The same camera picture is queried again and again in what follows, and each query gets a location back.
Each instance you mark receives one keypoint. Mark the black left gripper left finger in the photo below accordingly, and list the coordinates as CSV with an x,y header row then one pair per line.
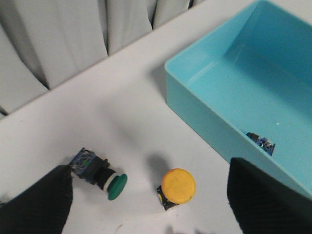
x,y
41,209

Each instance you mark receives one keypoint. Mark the red button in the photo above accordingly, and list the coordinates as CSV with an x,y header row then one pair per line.
x,y
265,144

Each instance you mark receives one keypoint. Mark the white pleated curtain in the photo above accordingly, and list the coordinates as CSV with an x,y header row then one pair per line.
x,y
45,42

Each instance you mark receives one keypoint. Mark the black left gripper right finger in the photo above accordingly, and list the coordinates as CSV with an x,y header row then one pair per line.
x,y
263,205

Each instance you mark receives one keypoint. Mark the yellow button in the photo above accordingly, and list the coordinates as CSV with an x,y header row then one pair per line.
x,y
177,187

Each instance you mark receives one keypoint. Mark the light blue plastic box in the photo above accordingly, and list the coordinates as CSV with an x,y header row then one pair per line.
x,y
251,74

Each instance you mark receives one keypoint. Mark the green button near centre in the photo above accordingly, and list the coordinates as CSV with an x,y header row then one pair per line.
x,y
96,171

